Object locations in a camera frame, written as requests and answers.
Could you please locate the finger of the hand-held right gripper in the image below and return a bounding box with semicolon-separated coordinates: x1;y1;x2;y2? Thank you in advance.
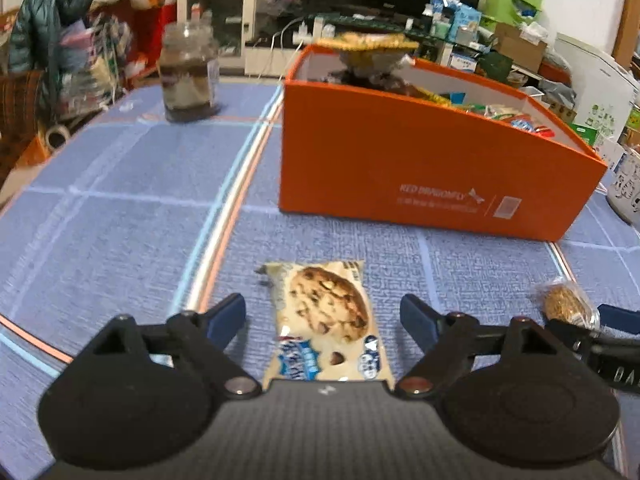
597;304;640;337
545;319;608;361

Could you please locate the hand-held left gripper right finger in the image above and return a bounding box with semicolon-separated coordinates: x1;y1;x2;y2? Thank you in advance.
397;294;596;402

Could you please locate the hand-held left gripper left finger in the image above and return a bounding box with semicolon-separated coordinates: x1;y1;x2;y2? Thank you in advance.
82;292;263;402

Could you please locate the small clear pastry packet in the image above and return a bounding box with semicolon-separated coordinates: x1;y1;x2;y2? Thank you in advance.
532;276;601;332

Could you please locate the white cookie packet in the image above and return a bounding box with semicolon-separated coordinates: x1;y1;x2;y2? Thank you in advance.
256;260;396;383

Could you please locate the orange cardboard box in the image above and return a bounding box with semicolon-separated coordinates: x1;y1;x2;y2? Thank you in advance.
277;44;608;242

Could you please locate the green label bread packet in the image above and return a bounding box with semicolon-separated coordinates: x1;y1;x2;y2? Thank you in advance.
472;104;521;120

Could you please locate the black silver snack packet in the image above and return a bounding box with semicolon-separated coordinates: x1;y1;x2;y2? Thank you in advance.
327;57;418;92

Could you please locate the yellow patterned snack packet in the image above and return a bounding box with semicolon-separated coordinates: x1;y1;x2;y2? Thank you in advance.
317;31;420;68

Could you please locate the blue plaid tablecloth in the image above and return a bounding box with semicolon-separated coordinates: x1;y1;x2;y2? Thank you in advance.
0;82;640;480

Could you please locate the white patterned mug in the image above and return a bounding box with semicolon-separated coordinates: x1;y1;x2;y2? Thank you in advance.
605;147;640;226

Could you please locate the glass jar with dark contents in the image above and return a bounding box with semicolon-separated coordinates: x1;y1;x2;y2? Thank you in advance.
156;21;221;123

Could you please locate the white chest appliance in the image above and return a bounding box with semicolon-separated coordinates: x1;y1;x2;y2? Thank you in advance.
555;32;636;133

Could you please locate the tape roll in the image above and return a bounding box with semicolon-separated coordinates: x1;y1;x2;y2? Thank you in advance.
44;125;71;150

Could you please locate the glass and white TV stand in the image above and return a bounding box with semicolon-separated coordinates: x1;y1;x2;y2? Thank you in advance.
245;10;501;78

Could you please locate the dark green bag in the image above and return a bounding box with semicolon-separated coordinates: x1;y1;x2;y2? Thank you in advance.
480;50;513;81

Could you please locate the brown cardboard box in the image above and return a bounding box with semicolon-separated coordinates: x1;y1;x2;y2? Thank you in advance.
492;22;548;73

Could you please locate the brown checkered chair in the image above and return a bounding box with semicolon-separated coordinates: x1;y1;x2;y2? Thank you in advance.
0;70;46;186

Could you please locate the brown wooden door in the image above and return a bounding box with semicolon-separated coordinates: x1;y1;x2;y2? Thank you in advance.
612;0;640;71

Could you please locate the red cabinet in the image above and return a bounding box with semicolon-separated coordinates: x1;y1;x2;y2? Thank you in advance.
125;2;178;78

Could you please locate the white glass-door cabinet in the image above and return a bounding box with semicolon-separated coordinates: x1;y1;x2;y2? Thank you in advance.
176;0;258;76

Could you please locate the dark teal down jacket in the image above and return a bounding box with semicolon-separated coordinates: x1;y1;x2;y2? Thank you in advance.
9;0;98;76

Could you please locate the metal wire cart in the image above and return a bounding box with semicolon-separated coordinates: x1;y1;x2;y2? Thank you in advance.
47;12;133;126

